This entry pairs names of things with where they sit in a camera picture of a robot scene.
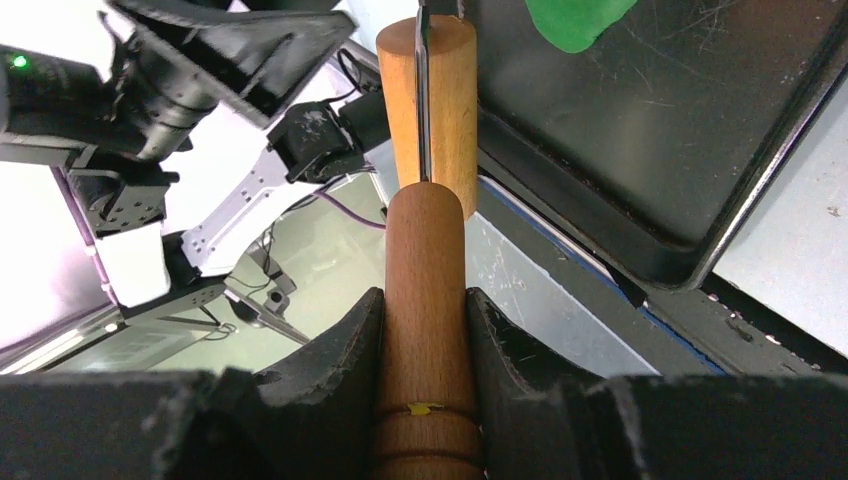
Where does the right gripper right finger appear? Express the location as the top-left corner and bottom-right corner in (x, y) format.
(466, 288), (847, 479)

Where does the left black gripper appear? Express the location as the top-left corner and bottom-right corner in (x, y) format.
(108, 1), (356, 129)

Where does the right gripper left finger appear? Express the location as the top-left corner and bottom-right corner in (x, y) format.
(1, 288), (384, 479)

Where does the wooden dough roller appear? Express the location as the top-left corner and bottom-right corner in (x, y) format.
(369, 2), (484, 479)

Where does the black plastic tray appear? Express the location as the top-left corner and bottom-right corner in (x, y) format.
(463, 1), (847, 291)

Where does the green dough piece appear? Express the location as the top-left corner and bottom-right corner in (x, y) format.
(525, 0), (637, 54)

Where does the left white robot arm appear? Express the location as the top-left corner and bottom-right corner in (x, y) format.
(1, 1), (356, 319)

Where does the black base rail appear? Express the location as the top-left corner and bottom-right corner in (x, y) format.
(466, 177), (847, 376)

